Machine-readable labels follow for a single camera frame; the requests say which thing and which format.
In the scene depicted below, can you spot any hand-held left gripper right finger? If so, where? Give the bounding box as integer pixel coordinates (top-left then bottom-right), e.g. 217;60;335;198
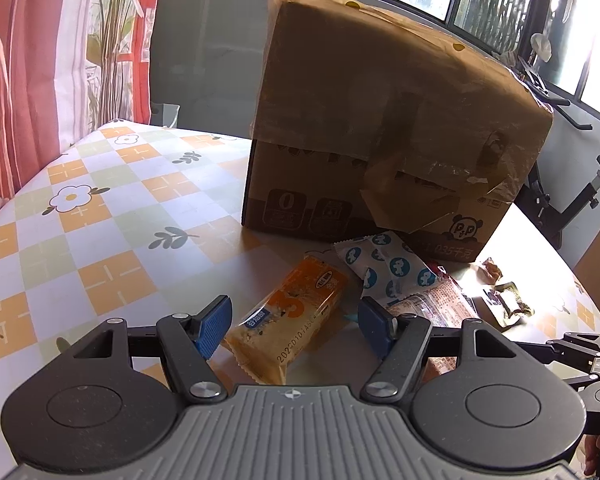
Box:
357;296;521;404

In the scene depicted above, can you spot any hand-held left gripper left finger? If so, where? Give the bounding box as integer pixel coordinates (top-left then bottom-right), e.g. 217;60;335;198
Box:
69;295;233;404

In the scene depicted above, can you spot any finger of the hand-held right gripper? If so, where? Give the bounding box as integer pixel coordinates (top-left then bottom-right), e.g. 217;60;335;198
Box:
546;332;600;367

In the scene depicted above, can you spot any red-brown snack packet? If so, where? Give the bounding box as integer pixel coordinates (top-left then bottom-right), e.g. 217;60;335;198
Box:
387;274;481;377

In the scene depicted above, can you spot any orange bread packet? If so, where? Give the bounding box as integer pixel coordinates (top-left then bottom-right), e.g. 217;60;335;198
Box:
220;255;352;386

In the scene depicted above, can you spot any brown cardboard box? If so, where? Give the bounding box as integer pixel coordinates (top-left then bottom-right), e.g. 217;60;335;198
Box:
241;0;554;263

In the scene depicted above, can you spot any white blue-dotted snack packet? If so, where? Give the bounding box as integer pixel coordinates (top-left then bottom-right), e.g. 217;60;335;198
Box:
333;231;439;307

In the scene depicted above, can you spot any dark gold candy wrapper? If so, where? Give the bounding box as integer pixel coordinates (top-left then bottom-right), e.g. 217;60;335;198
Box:
481;282;537;330

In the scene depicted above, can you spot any small brown candy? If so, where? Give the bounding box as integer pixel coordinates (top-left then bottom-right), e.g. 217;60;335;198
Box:
474;258;504;286

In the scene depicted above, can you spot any black exercise bike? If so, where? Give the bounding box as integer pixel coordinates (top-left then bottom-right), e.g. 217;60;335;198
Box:
517;55;600;251

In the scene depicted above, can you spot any checkered floral tablecloth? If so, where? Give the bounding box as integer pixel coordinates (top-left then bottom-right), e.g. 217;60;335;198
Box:
0;121;600;411

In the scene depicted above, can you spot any white plastic bin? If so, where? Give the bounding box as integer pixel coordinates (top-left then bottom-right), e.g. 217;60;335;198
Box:
150;102;181;129

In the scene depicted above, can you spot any small white hanging cloth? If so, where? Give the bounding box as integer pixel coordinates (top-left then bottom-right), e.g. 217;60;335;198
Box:
530;32;554;63

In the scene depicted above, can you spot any printed backdrop curtain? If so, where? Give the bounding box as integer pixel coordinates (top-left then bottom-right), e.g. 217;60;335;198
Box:
0;0;163;231

